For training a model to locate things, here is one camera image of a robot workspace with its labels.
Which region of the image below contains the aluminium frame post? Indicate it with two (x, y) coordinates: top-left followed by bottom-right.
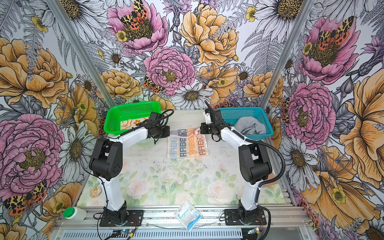
(47, 1), (116, 108)
(259, 0), (315, 109)

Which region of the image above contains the white blue packet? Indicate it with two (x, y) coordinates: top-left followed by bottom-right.
(174, 200), (202, 232)

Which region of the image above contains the aluminium front rail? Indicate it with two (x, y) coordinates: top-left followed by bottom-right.
(53, 205), (313, 230)

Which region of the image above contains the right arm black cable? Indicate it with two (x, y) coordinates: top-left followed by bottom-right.
(204, 101), (286, 188)

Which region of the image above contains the white bottle green cap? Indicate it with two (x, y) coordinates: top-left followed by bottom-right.
(63, 207), (87, 222)

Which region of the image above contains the left aluminium frame post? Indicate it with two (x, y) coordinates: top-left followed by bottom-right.
(47, 1), (116, 108)

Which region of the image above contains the grey patterned towel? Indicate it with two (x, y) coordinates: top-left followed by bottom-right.
(168, 129), (209, 159)

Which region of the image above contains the orange white floral towel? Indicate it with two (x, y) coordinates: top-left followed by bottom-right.
(120, 117), (149, 130)

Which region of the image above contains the teal plastic basket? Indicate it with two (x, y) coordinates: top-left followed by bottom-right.
(218, 107), (274, 141)

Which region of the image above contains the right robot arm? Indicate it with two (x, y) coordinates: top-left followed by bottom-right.
(200, 109), (272, 224)

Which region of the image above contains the green plastic basket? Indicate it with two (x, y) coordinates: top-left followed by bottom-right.
(104, 101), (161, 136)

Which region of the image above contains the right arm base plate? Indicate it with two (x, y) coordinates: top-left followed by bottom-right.
(224, 208), (267, 226)

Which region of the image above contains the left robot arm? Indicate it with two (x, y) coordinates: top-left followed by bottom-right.
(89, 110), (174, 226)

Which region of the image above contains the right aluminium frame post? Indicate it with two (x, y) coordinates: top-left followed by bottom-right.
(259, 0), (315, 109)

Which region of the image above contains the plain grey towel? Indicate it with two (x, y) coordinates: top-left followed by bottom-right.
(235, 117), (267, 135)

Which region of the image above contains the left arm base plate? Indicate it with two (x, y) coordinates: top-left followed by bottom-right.
(99, 210), (144, 227)

